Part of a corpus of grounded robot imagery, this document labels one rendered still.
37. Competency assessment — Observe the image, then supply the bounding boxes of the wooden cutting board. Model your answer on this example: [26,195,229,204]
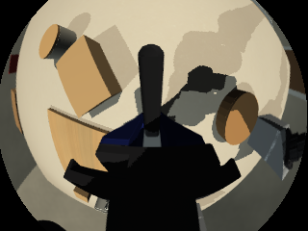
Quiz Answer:
[47,108,110,171]

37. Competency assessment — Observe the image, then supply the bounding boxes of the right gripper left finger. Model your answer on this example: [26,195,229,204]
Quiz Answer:
[99,113,144,147]

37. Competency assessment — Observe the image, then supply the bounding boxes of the brown rectangular block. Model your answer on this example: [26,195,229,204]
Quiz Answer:
[56,35,122,117]
[73,187,91,202]

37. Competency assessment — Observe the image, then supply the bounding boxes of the dark grey cylinder with tan lid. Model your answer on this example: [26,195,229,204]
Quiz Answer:
[38,24,77,60]

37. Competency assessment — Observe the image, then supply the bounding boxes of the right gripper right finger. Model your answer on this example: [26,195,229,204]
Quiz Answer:
[160,113,205,147]

